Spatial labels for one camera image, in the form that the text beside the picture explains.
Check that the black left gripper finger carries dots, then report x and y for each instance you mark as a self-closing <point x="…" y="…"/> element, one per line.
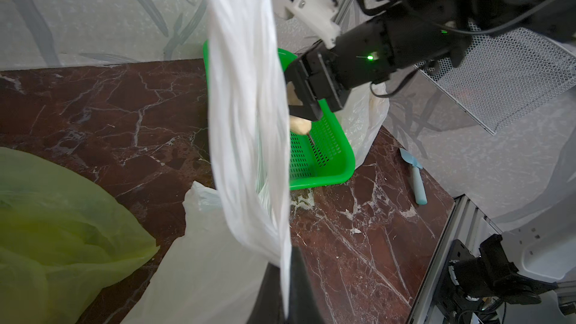
<point x="303" y="308"/>

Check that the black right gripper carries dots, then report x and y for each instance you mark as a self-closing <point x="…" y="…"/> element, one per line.
<point x="372" y="51"/>

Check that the white pear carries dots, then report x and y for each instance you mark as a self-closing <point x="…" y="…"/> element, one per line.
<point x="297" y="125"/>

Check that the green avocado print plastic bag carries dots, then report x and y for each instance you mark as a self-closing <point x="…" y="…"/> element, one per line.
<point x="63" y="239"/>

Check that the patterned white plastic bag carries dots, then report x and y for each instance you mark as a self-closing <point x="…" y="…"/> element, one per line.
<point x="361" y="119"/>

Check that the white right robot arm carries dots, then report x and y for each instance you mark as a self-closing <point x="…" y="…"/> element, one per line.
<point x="516" y="267"/>

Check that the green plastic perforated basket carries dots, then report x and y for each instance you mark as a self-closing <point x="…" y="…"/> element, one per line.
<point x="323" y="158"/>

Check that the white wire mesh basket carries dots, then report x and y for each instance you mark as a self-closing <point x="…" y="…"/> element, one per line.
<point x="503" y="78"/>

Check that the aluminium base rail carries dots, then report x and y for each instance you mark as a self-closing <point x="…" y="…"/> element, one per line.
<point x="467" y="227"/>

